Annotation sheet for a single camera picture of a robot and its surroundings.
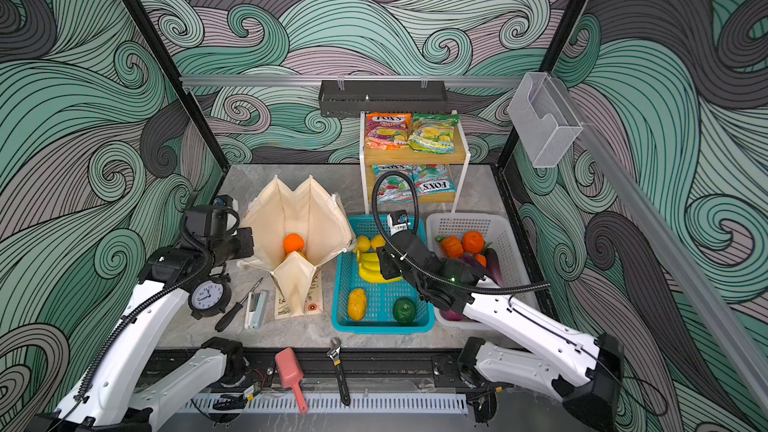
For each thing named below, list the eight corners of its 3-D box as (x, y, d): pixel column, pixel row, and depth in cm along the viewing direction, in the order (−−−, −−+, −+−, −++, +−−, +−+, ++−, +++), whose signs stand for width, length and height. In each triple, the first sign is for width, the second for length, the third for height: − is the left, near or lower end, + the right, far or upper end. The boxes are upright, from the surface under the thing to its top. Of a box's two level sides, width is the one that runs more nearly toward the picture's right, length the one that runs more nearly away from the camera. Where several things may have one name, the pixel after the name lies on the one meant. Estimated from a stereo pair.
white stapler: (243, 328, 82) (240, 325, 80) (253, 293, 88) (250, 290, 86) (260, 328, 82) (257, 325, 80) (269, 294, 88) (266, 290, 86)
